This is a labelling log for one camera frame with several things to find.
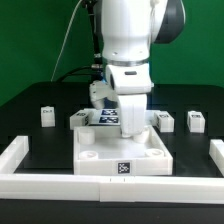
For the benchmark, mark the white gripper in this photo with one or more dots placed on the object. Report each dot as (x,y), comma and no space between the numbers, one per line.
(128,86)

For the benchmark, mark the white square tabletop part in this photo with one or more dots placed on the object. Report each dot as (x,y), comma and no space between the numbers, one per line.
(102,151)

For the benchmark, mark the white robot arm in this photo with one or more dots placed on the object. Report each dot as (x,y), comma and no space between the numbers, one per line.
(129,28)

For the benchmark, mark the white marker tag sheet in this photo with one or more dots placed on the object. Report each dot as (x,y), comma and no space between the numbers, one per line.
(110,117)

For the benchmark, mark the white U-shaped fence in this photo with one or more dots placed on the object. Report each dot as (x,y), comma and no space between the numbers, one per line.
(99,188)

